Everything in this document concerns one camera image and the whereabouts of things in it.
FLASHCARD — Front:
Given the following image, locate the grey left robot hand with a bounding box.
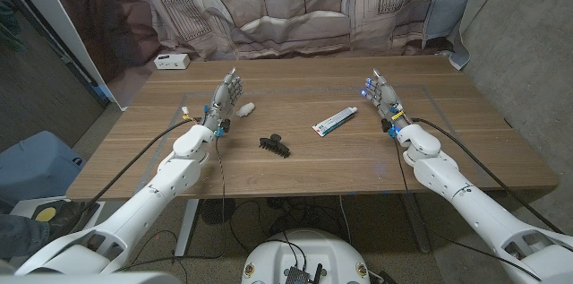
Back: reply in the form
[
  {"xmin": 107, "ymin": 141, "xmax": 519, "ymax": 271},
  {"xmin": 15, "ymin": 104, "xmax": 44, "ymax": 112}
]
[{"xmin": 201, "ymin": 66, "xmax": 244, "ymax": 137}]

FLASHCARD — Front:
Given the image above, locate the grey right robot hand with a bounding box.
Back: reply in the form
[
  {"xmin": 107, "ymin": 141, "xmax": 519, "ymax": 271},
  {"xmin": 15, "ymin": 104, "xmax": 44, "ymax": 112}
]
[{"xmin": 360, "ymin": 67, "xmax": 411, "ymax": 135}]

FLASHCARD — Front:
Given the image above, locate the black claw hair clip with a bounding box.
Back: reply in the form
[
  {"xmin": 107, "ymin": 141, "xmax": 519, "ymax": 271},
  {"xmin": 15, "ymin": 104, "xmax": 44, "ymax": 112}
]
[{"xmin": 258, "ymin": 133, "xmax": 292, "ymax": 159}]

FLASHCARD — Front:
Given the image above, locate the white bandage roll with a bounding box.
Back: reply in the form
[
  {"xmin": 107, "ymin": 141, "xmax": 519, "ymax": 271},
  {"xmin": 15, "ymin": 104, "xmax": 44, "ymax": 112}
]
[{"xmin": 235, "ymin": 101, "xmax": 256, "ymax": 118}]

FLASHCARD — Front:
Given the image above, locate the white green toothpaste tube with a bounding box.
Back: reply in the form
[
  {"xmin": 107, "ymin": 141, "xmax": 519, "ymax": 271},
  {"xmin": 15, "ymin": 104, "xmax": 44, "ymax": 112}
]
[{"xmin": 312, "ymin": 106, "xmax": 359, "ymax": 138}]

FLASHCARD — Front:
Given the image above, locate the white power box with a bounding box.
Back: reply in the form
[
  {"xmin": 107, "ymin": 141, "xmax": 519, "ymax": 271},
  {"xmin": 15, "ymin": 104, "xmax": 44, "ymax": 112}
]
[{"xmin": 153, "ymin": 53, "xmax": 192, "ymax": 71}]

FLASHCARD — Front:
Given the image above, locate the round black fan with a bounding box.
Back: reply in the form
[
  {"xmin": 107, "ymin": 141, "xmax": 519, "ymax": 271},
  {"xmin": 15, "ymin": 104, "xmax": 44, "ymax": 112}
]
[{"xmin": 200, "ymin": 197, "xmax": 237, "ymax": 226}]

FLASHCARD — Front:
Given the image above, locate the blue grey curtain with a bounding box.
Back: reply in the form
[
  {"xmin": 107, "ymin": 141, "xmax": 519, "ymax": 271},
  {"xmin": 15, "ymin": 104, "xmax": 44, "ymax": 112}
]
[{"xmin": 423, "ymin": 0, "xmax": 514, "ymax": 72}]

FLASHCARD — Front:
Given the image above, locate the printed sofa room backdrop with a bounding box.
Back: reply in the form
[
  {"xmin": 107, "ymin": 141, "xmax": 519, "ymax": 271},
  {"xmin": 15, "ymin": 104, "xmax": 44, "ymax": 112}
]
[{"xmin": 38, "ymin": 0, "xmax": 487, "ymax": 108}]

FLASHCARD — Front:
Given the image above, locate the dark grey table leg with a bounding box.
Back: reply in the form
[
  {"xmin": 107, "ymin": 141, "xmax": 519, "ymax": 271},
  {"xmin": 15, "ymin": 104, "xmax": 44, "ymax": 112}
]
[{"xmin": 400, "ymin": 193, "xmax": 432, "ymax": 254}]

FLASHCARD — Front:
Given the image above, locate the white table leg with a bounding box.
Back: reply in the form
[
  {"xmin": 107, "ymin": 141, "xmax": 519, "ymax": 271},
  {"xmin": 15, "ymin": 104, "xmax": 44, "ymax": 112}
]
[{"xmin": 174, "ymin": 198, "xmax": 201, "ymax": 258}]

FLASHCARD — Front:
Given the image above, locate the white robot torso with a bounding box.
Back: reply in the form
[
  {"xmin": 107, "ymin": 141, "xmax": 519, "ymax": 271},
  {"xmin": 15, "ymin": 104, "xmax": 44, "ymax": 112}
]
[{"xmin": 241, "ymin": 228, "xmax": 372, "ymax": 284}]

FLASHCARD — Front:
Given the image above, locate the white partition panel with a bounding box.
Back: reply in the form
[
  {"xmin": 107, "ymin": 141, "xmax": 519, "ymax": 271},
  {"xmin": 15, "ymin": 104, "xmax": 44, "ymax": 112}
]
[{"xmin": 0, "ymin": 0, "xmax": 127, "ymax": 110}]

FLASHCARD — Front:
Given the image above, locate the black antenna module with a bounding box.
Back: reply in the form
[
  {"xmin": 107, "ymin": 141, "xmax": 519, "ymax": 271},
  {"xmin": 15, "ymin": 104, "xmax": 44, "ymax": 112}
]
[{"xmin": 284, "ymin": 262, "xmax": 324, "ymax": 284}]

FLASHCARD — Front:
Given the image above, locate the blue plastic bin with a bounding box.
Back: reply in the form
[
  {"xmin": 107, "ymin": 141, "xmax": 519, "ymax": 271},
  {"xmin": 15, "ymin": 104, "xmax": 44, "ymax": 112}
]
[{"xmin": 0, "ymin": 130, "xmax": 87, "ymax": 207}]

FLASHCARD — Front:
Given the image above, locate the person leg in jeans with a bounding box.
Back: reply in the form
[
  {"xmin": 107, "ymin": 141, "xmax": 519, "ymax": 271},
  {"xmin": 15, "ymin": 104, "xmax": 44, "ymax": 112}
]
[{"xmin": 0, "ymin": 202, "xmax": 86, "ymax": 259}]

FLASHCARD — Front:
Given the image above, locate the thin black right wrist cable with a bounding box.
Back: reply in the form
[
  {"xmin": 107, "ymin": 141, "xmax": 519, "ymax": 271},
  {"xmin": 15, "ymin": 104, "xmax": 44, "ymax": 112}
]
[{"xmin": 392, "ymin": 136, "xmax": 543, "ymax": 281}]

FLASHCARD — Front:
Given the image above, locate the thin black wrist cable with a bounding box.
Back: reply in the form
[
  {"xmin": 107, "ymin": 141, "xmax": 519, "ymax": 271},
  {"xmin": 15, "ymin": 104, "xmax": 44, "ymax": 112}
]
[
  {"xmin": 114, "ymin": 134, "xmax": 227, "ymax": 274},
  {"xmin": 392, "ymin": 136, "xmax": 543, "ymax": 281}
]

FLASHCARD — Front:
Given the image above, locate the thin black left wrist cable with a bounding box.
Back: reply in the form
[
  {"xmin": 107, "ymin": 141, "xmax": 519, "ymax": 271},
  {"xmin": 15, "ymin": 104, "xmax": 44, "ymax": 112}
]
[{"xmin": 114, "ymin": 134, "xmax": 227, "ymax": 274}]

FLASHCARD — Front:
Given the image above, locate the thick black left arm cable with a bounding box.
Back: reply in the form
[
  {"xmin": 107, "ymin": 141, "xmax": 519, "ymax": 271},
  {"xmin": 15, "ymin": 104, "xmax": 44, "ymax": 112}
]
[{"xmin": 66, "ymin": 116, "xmax": 202, "ymax": 222}]

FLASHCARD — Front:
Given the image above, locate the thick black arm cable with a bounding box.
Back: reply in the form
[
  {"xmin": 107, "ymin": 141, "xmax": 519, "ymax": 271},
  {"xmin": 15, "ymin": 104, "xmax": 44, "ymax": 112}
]
[
  {"xmin": 410, "ymin": 116, "xmax": 566, "ymax": 236},
  {"xmin": 66, "ymin": 116, "xmax": 202, "ymax": 222}
]

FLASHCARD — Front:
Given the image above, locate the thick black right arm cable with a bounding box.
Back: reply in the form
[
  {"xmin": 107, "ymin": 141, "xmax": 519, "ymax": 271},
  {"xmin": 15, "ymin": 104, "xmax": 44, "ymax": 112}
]
[{"xmin": 410, "ymin": 116, "xmax": 566, "ymax": 236}]

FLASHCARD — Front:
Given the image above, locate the thin white hanging cable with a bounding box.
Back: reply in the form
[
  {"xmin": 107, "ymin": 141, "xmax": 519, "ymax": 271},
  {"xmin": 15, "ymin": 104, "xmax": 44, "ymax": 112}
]
[{"xmin": 338, "ymin": 194, "xmax": 354, "ymax": 244}]

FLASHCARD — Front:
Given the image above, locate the black floor cable tangle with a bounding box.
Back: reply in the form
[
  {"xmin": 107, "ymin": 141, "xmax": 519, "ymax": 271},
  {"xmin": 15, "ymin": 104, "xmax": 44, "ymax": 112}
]
[{"xmin": 227, "ymin": 196, "xmax": 355, "ymax": 256}]

